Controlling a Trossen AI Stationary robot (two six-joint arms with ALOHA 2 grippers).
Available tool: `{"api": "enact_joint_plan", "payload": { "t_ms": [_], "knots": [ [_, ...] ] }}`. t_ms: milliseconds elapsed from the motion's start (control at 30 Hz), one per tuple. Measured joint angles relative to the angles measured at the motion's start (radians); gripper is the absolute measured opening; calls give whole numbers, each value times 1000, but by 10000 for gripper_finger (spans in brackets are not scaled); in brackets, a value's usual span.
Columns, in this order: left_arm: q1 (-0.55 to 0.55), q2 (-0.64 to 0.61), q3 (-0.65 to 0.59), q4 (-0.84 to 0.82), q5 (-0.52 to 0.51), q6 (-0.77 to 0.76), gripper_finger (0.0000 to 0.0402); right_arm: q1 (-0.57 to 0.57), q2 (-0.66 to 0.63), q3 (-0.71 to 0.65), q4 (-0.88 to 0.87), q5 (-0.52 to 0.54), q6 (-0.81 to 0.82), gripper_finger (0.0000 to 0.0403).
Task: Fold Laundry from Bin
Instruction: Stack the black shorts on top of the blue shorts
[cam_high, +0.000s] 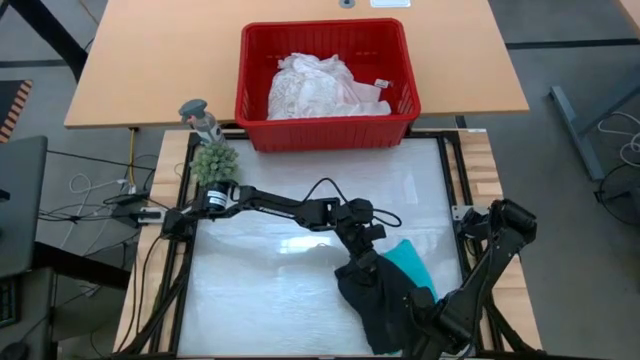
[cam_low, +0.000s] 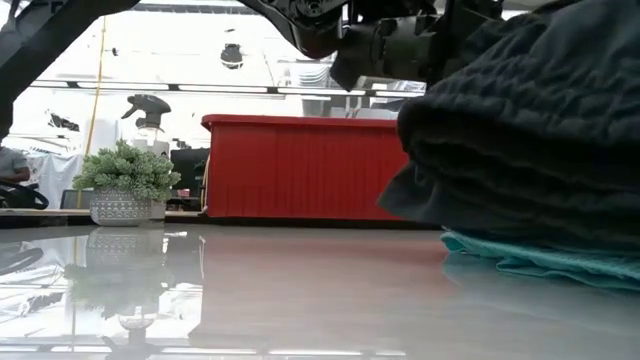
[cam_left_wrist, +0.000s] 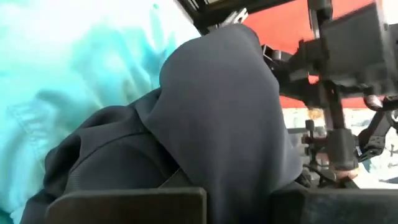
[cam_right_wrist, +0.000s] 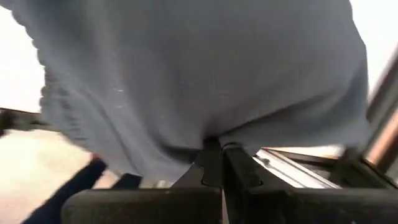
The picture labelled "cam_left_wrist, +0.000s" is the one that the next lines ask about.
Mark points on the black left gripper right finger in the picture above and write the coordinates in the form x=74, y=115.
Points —
x=335, y=208

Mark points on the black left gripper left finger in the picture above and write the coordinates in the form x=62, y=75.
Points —
x=124, y=208

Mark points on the dark grey garment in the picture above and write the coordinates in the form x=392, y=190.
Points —
x=217, y=109

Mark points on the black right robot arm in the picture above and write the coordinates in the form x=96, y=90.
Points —
x=351, y=46

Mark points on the red plastic bin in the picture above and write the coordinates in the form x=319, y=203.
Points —
x=280, y=25

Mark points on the black aluminium table frame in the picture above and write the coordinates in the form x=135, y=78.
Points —
x=217, y=12

